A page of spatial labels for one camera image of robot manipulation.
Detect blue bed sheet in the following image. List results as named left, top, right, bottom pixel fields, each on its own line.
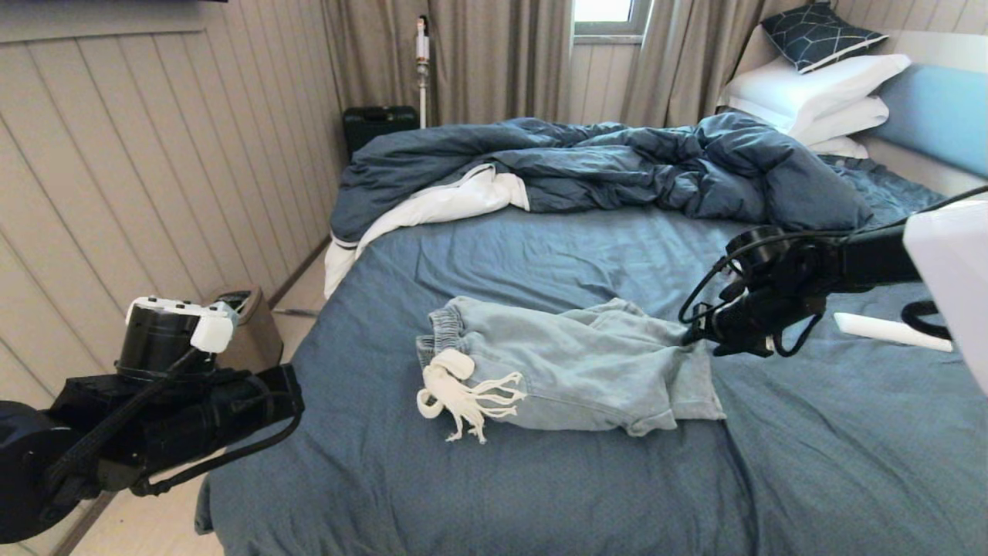
left=193, top=158, right=988, bottom=556

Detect flat white pillow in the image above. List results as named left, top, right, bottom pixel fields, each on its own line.
left=787, top=97, right=888, bottom=149

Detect dark geometric patterned cushion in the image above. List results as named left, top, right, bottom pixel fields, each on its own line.
left=760, top=2, right=888, bottom=76

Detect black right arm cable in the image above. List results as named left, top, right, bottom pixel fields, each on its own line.
left=678, top=184, right=988, bottom=358

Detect long white remote control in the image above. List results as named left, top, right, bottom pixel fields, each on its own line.
left=834, top=312, right=955, bottom=354

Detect wide beige curtain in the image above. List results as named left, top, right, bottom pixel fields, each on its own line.
left=320, top=0, right=574, bottom=128

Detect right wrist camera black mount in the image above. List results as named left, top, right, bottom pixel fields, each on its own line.
left=726, top=225, right=790, bottom=271

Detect light blue denim shorts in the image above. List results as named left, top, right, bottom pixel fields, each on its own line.
left=415, top=296, right=728, bottom=446

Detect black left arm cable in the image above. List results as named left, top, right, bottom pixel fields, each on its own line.
left=46, top=347, right=306, bottom=497

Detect light blue padded headboard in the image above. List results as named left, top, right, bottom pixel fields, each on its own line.
left=872, top=64, right=988, bottom=182

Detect narrow beige curtain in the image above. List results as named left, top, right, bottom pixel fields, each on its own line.
left=620, top=0, right=773, bottom=131

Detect black hard suitcase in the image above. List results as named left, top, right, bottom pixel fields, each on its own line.
left=342, top=106, right=420, bottom=163

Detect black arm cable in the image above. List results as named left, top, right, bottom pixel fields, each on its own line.
left=678, top=184, right=988, bottom=358
left=46, top=347, right=306, bottom=497

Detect left wrist camera white cap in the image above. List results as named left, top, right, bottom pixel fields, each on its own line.
left=116, top=296, right=240, bottom=381

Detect large white pillow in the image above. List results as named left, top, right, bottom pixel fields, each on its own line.
left=718, top=54, right=910, bottom=138

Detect dark blue white-lined duvet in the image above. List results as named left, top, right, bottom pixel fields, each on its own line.
left=323, top=114, right=873, bottom=298

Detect white stick vacuum cleaner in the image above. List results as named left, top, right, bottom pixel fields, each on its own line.
left=414, top=17, right=431, bottom=130

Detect small white pillow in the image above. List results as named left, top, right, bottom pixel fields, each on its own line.
left=803, top=137, right=868, bottom=161

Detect beige bed frame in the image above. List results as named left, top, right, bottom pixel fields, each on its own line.
left=733, top=29, right=988, bottom=203

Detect brown trash bin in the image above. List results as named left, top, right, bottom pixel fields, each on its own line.
left=207, top=287, right=285, bottom=373

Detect window with grey frame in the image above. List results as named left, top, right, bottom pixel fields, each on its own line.
left=573, top=0, right=653, bottom=43

